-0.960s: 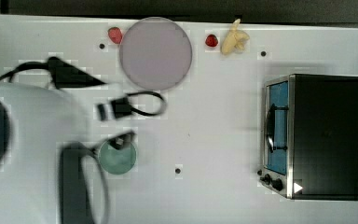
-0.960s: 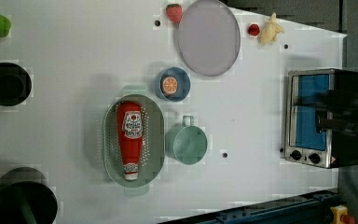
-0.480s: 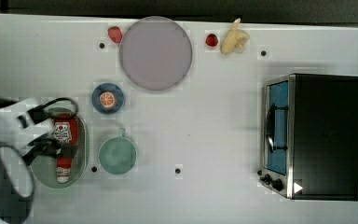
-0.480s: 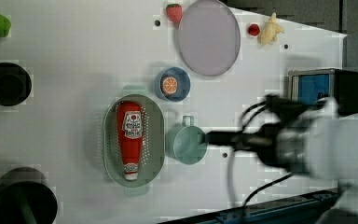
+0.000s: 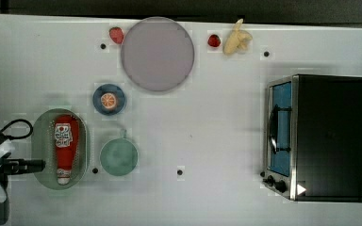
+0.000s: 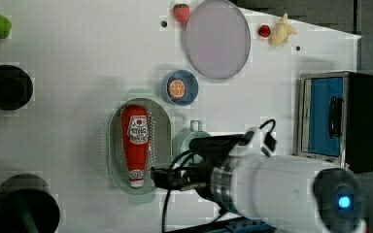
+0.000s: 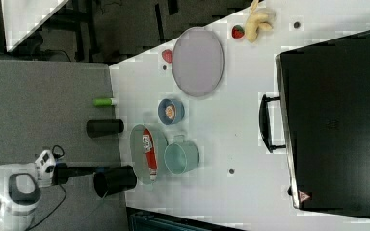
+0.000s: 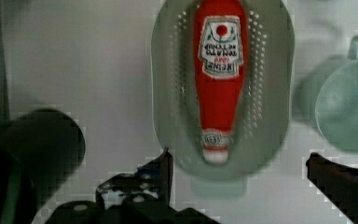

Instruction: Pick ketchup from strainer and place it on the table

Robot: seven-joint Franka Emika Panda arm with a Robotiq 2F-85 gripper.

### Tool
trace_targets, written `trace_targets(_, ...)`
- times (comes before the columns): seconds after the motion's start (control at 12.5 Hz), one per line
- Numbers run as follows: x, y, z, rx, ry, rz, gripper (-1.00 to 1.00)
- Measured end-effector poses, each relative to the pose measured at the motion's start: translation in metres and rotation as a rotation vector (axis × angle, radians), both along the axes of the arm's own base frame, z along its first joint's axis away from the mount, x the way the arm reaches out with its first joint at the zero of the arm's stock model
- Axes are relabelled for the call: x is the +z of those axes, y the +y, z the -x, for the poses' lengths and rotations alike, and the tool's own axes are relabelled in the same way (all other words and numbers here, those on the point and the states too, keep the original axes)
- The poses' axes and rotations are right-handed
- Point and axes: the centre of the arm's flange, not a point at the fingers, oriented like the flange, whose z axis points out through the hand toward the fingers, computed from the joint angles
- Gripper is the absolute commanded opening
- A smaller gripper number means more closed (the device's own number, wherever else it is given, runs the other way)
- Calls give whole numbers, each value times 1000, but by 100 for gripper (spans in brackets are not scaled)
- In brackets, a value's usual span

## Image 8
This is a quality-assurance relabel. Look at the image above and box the pale green cup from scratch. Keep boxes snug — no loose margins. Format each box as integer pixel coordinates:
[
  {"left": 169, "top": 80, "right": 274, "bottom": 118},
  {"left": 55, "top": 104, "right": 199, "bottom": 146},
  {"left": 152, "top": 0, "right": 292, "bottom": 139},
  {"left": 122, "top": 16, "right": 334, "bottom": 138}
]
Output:
[{"left": 297, "top": 35, "right": 358, "bottom": 153}]

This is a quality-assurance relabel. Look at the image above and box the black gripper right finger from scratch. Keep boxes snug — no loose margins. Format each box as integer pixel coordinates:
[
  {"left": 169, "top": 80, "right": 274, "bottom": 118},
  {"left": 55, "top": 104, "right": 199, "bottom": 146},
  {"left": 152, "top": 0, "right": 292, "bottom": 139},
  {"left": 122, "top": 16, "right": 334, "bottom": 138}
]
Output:
[{"left": 306, "top": 152, "right": 358, "bottom": 224}]

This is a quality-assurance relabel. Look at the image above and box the black cylindrical object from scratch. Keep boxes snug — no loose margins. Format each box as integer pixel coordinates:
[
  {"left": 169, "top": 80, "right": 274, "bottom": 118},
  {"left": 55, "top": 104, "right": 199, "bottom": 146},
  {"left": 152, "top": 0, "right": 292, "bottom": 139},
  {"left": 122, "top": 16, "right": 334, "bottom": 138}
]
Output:
[{"left": 0, "top": 108, "right": 86, "bottom": 224}]

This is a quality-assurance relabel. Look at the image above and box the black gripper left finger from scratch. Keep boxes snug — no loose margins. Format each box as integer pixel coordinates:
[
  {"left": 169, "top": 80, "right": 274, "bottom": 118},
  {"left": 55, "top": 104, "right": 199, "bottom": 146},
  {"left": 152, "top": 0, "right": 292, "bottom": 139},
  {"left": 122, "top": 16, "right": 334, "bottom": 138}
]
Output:
[{"left": 46, "top": 148, "right": 220, "bottom": 224}]

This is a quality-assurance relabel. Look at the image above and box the pale green strainer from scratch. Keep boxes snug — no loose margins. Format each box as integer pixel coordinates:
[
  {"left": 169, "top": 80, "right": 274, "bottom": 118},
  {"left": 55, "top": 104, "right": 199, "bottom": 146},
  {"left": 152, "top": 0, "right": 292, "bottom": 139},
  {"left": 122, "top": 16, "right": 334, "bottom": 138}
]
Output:
[{"left": 151, "top": 0, "right": 295, "bottom": 199}]

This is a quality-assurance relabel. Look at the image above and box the red felt ketchup bottle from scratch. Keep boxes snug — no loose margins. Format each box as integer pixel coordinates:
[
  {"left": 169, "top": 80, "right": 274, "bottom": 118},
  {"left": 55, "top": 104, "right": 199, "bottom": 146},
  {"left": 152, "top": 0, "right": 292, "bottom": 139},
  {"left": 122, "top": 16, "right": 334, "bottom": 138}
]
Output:
[{"left": 193, "top": 0, "right": 249, "bottom": 164}]

